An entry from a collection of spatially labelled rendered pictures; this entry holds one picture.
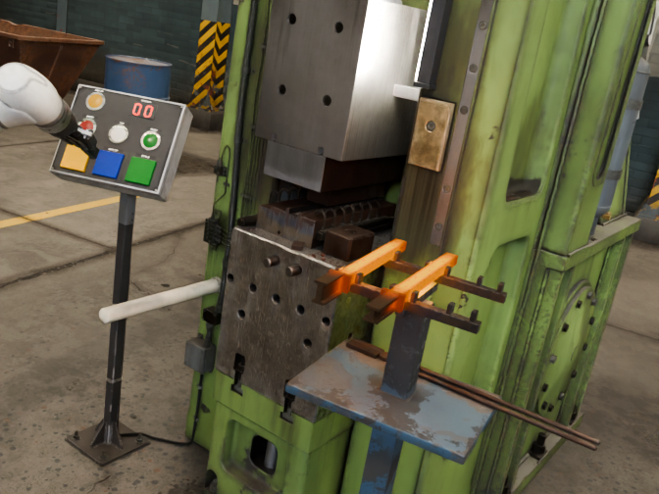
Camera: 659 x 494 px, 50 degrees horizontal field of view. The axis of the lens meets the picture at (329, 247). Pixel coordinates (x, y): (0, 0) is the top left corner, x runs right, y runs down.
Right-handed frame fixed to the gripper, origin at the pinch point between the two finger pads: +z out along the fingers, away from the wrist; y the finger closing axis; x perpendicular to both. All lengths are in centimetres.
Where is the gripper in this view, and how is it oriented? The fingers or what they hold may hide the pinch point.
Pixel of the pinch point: (89, 149)
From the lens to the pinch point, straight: 203.9
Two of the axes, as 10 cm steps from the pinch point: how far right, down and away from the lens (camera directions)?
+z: 0.9, 2.4, 9.7
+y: 9.7, 2.1, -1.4
